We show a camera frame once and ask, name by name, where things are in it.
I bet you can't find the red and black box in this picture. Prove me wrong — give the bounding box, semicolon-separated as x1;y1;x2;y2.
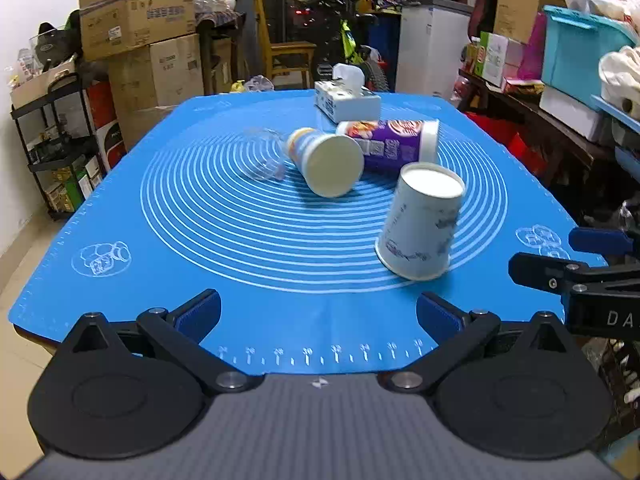
84;80;129;172

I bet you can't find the black bicycle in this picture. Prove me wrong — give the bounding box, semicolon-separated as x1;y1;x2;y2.
295;0;390;94

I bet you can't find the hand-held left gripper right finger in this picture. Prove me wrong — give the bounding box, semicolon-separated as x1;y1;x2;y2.
377;292;583;394

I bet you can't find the red bag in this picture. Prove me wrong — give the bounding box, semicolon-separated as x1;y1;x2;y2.
464;112;547;177

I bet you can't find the plain brown cardboard box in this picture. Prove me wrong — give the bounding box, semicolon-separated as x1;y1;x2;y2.
107;34;205;111

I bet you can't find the white chest freezer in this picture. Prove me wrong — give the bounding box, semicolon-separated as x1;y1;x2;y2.
395;0;474;107

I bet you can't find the black metal shelf rack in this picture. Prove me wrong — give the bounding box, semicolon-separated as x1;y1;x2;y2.
10;72;109;222

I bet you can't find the teal plastic storage bin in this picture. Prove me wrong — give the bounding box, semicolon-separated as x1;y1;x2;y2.
541;5;640;107

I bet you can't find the blue silicone baking mat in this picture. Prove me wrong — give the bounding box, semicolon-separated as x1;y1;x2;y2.
7;91;608;376

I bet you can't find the orange and white paper cup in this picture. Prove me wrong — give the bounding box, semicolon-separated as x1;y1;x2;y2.
285;127;365;199

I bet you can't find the white crumpled cloth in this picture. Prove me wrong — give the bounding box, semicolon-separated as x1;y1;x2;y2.
598;45;640;112

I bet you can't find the purple paper cup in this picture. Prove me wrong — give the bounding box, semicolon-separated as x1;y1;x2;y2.
336;119;441;174

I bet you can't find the large open cardboard box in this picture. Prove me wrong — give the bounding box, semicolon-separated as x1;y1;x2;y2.
78;0;197;62

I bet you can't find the white and green carton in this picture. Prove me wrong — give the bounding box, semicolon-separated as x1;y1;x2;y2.
481;32;524;89

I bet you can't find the white printed paper cup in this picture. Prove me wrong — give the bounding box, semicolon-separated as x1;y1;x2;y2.
375;161;466;281

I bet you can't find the white tissue box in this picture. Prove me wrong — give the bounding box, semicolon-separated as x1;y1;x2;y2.
314;63;381;124

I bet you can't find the pink bag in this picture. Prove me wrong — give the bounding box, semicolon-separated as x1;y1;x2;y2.
517;12;549;82

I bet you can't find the low brown cardboard box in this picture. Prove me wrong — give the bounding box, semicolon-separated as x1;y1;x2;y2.
117;104;177;152

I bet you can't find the dark wooden side table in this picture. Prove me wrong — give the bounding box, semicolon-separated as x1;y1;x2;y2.
457;67;617;192

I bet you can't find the crumpled clear plastic packaging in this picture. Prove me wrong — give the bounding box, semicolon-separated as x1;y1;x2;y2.
244;74;275;94

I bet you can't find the white foam box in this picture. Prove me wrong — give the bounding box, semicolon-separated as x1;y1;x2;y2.
538;85;609;144

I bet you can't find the wooden chair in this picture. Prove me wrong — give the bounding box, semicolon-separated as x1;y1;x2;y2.
253;0;319;92

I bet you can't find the clear plastic cup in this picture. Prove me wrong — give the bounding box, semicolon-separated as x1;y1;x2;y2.
239;127;289;184

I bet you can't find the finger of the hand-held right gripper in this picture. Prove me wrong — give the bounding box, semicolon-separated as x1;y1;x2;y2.
508;252;598;307
569;226;640;264

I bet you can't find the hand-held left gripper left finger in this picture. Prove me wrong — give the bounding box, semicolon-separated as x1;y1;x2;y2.
52;288;263;395

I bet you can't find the black bag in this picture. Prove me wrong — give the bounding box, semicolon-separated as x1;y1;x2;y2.
30;22;84;64

